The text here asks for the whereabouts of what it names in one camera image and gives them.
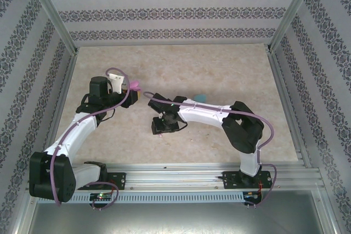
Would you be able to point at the pink earbud charging case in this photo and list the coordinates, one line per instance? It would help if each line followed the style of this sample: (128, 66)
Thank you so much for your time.
(135, 84)

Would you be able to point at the blue earbud charging case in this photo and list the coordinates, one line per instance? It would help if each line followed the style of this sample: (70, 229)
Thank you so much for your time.
(200, 97)

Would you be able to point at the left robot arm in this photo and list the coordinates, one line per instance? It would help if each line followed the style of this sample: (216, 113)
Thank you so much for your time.
(79, 132)

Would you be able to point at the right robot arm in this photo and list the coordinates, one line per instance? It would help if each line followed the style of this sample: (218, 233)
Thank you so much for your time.
(203, 114)

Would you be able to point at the left aluminium side bar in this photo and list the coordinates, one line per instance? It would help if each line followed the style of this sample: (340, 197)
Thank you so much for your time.
(66, 80)

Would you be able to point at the aluminium side bar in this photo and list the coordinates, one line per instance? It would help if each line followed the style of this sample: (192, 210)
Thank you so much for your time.
(66, 80)
(281, 80)

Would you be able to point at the grey metal panel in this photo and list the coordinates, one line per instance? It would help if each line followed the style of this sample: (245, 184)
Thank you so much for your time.
(175, 220)

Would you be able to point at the right aluminium side bar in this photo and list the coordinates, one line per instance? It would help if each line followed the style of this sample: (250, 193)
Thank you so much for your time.
(281, 80)

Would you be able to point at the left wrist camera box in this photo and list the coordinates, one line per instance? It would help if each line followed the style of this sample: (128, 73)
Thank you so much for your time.
(116, 83)

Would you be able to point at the aluminium mounting rail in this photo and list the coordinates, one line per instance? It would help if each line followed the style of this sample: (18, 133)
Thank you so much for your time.
(175, 176)

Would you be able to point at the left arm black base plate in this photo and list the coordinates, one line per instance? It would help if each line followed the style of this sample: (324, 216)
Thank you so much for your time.
(120, 180)

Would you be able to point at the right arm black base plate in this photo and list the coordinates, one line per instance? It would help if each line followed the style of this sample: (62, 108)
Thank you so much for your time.
(230, 180)

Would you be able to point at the left aluminium frame post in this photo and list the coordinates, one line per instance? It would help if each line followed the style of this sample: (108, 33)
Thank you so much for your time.
(56, 17)

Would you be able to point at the aluminium frame post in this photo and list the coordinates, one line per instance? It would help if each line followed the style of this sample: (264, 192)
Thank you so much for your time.
(56, 17)
(291, 12)

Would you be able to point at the small corner bracket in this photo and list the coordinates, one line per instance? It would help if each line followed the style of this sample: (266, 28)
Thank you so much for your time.
(267, 50)

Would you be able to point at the right aluminium frame post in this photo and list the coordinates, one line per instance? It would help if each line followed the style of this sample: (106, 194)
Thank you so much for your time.
(291, 12)

